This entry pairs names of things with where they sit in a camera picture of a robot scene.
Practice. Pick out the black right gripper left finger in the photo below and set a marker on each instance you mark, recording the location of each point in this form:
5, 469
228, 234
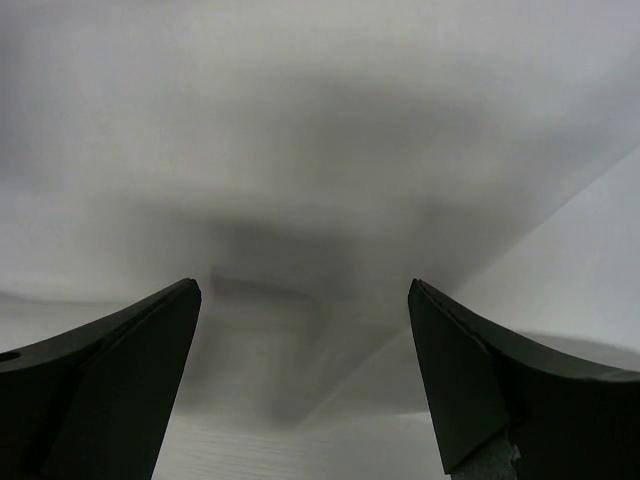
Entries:
95, 402

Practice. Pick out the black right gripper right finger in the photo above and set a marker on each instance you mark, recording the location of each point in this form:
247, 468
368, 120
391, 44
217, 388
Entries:
504, 406

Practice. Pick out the white red print t shirt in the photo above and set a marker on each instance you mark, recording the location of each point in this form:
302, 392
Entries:
304, 161

